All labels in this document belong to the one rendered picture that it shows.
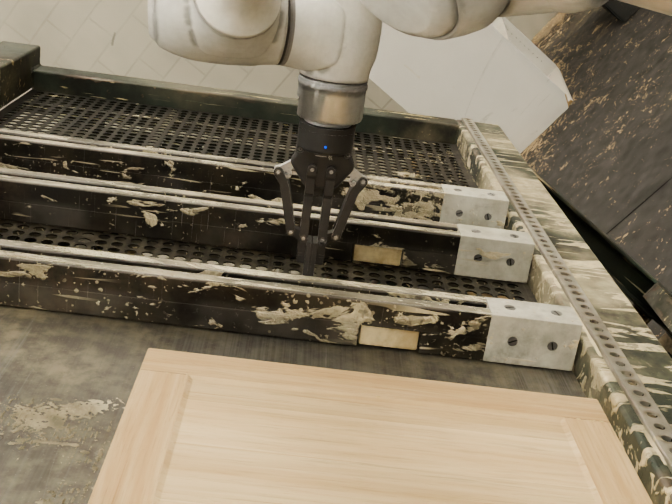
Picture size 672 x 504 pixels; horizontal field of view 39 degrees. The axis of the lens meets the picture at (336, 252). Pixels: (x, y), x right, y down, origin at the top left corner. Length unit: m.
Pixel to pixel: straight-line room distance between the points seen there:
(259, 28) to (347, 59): 0.13
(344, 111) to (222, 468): 0.48
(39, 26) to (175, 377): 5.54
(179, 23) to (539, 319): 0.60
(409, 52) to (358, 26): 3.50
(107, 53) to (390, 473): 5.61
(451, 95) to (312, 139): 3.53
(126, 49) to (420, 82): 2.37
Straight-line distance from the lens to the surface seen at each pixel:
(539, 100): 4.78
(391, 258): 1.57
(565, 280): 1.52
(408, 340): 1.29
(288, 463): 1.00
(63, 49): 6.55
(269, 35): 1.14
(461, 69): 4.70
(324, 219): 1.28
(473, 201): 1.80
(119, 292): 1.28
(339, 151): 1.23
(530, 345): 1.31
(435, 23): 0.61
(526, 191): 1.99
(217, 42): 1.13
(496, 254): 1.59
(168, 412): 1.06
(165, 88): 2.49
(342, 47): 1.18
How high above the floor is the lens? 1.54
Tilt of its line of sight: 14 degrees down
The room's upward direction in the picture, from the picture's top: 51 degrees counter-clockwise
